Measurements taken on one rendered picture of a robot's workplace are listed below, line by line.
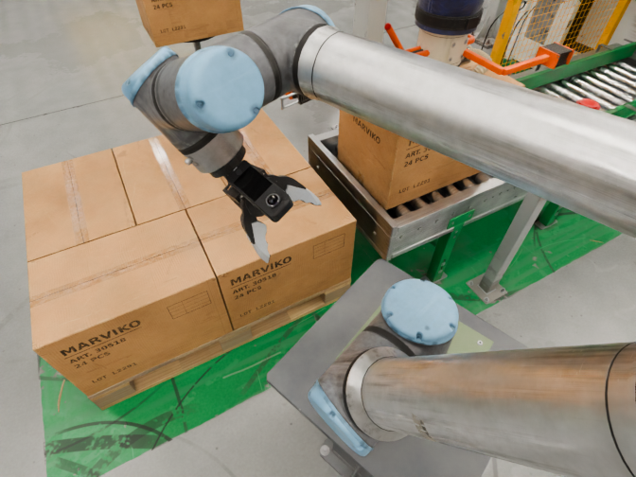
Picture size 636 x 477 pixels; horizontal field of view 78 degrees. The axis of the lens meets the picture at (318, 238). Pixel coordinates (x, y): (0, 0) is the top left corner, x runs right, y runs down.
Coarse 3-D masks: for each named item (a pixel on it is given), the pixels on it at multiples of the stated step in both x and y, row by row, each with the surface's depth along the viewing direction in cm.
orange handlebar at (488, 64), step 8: (472, 40) 148; (416, 48) 143; (424, 56) 141; (464, 56) 143; (472, 56) 139; (480, 56) 138; (544, 56) 138; (480, 64) 138; (488, 64) 135; (496, 64) 134; (512, 64) 134; (520, 64) 134; (528, 64) 135; (536, 64) 138; (496, 72) 133; (504, 72) 132; (512, 72) 134
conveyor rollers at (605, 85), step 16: (608, 64) 254; (624, 64) 254; (560, 80) 240; (576, 80) 240; (592, 80) 240; (608, 80) 241; (624, 80) 241; (560, 96) 227; (576, 96) 227; (592, 96) 227; (608, 96) 228; (624, 96) 228; (480, 176) 180; (368, 192) 173; (432, 192) 172; (448, 192) 174; (400, 208) 165; (416, 208) 168
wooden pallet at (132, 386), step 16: (336, 288) 190; (304, 304) 195; (320, 304) 195; (256, 320) 176; (272, 320) 189; (288, 320) 189; (224, 336) 171; (240, 336) 177; (256, 336) 184; (192, 352) 167; (208, 352) 178; (224, 352) 180; (160, 368) 173; (176, 368) 173; (128, 384) 160; (144, 384) 169; (96, 400) 157; (112, 400) 162
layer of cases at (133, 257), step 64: (256, 128) 206; (64, 192) 172; (128, 192) 172; (192, 192) 172; (320, 192) 172; (64, 256) 148; (128, 256) 148; (192, 256) 148; (256, 256) 148; (320, 256) 166; (64, 320) 130; (128, 320) 135; (192, 320) 153
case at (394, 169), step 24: (360, 120) 156; (360, 144) 163; (384, 144) 147; (408, 144) 142; (360, 168) 171; (384, 168) 153; (408, 168) 152; (432, 168) 160; (456, 168) 169; (384, 192) 159; (408, 192) 163
